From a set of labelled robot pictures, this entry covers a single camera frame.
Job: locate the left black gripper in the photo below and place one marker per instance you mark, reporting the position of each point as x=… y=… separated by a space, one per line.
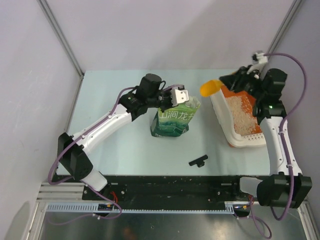
x=168 y=92

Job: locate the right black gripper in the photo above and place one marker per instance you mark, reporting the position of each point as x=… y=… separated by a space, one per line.
x=235 y=81

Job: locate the green litter bag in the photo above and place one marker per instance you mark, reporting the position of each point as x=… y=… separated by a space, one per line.
x=175 y=121

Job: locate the orange plastic scoop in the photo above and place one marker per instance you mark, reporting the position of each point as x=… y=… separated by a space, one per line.
x=211 y=87

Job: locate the black bag clip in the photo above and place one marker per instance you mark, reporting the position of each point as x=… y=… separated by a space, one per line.
x=199 y=162

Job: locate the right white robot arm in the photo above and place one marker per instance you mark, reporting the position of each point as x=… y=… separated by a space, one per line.
x=286 y=186

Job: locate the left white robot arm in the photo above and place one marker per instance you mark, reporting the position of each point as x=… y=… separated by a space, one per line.
x=131 y=103

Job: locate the white orange litter box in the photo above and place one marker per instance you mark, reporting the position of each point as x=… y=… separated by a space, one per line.
x=225 y=120

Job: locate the clean litter grains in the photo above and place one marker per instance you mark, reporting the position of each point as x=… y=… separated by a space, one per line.
x=241 y=109

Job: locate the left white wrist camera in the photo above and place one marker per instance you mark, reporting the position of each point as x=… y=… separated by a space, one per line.
x=179 y=95

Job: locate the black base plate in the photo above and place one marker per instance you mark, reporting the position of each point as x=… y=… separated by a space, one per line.
x=125 y=188

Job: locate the white slotted cable duct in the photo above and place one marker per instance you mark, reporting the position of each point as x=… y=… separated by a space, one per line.
x=97 y=207

